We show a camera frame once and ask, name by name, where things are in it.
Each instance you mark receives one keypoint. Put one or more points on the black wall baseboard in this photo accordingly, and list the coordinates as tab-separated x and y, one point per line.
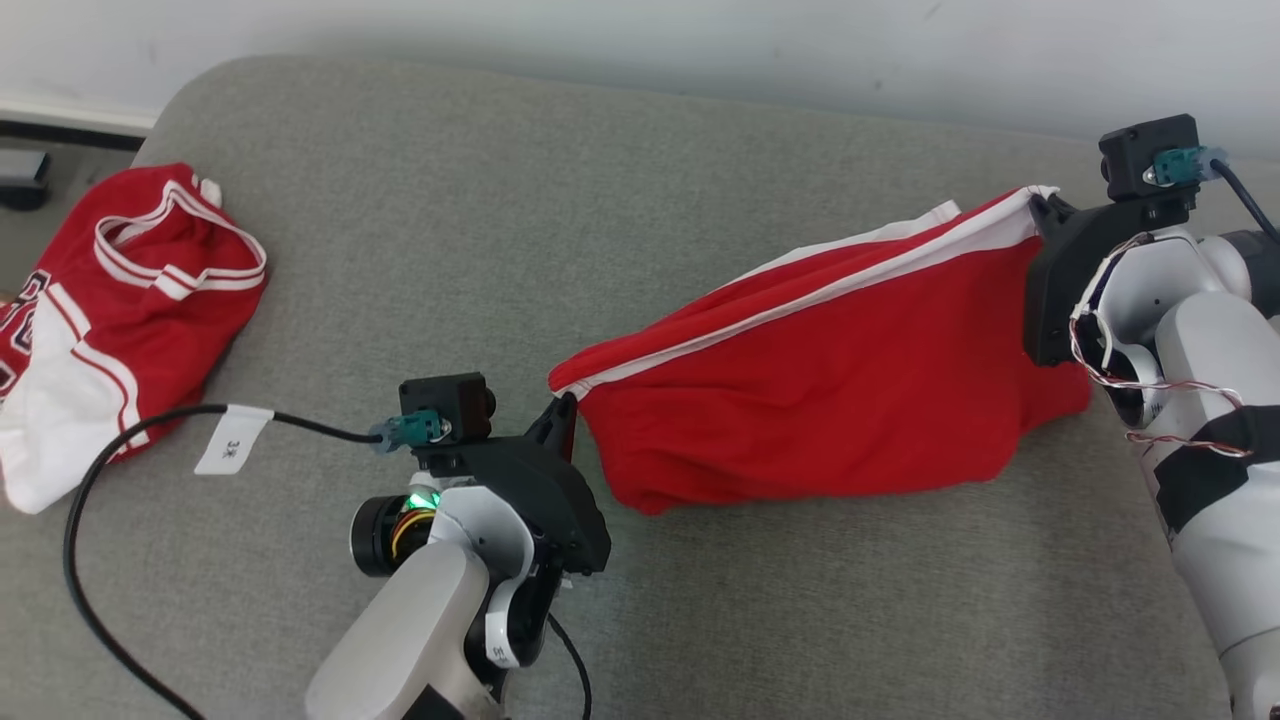
70	128

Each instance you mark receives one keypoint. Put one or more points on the red shorts white side stripe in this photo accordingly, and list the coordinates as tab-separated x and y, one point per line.
850	380

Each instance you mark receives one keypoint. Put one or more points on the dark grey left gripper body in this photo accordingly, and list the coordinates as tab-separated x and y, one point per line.
545	500

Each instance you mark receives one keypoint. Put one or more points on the teal right camera connector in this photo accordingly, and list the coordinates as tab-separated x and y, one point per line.
1185	167

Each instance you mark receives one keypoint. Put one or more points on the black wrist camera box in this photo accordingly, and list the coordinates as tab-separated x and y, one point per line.
1135	150
450	400

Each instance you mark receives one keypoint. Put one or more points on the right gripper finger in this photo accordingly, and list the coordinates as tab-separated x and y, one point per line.
1048	212

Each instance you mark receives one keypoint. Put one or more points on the red basketball jersey white sleeves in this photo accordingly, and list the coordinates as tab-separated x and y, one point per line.
130	320

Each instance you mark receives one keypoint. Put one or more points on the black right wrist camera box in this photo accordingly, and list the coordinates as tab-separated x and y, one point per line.
1135	150

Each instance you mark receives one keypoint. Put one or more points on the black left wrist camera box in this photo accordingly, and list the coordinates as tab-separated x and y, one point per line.
450	400

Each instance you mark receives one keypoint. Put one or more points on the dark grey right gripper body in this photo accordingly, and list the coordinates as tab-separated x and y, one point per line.
1060	290

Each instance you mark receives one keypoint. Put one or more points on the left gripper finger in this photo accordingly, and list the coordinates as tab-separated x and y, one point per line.
560	425

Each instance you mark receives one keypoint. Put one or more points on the dark box on floor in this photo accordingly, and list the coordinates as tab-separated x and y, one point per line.
22	178

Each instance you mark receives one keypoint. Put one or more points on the teal camera connector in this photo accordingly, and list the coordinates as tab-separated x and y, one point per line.
1185	167
410	428

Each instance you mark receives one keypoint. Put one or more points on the teal left camera connector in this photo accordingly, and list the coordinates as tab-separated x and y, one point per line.
410	428

